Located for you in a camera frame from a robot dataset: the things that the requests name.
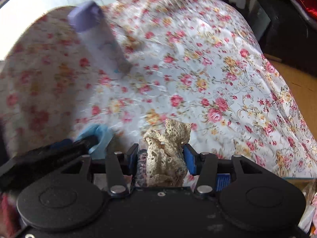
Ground floral bed sheet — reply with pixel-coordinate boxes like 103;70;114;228
1;0;316;178

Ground gold metal tin box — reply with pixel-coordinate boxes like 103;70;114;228
283;177;316;191

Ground beige lace cloth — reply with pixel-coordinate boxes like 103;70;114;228
143;119;191;187

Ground purple capped white bottle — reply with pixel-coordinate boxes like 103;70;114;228
68;1;132;77

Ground blue tissue pack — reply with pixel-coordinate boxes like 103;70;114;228
215;174;231;192

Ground crumpled light blue mask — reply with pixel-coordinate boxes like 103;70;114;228
75;124;114;160

